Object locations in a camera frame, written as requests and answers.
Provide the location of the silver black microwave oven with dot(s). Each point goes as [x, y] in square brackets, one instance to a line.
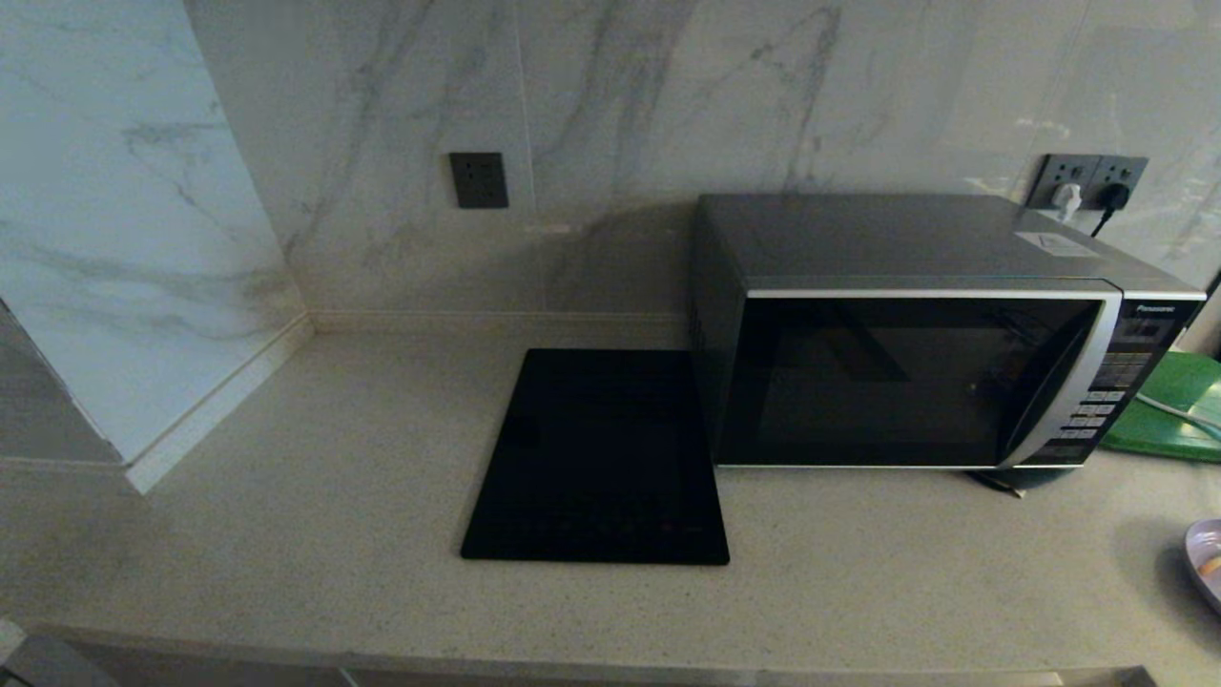
[858, 239]

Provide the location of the green cutting board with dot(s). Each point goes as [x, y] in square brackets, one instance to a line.
[1173, 420]

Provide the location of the grey double wall socket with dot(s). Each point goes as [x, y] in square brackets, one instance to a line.
[1083, 170]

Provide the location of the purple plate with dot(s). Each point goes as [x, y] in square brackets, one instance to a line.
[1207, 592]

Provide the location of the black power plug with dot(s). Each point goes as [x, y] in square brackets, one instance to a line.
[1112, 197]

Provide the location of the white power plug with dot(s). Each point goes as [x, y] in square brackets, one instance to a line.
[1066, 199]

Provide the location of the orange french fry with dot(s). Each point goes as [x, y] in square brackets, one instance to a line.
[1211, 566]

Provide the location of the black glass induction cooktop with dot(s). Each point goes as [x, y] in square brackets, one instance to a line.
[596, 458]

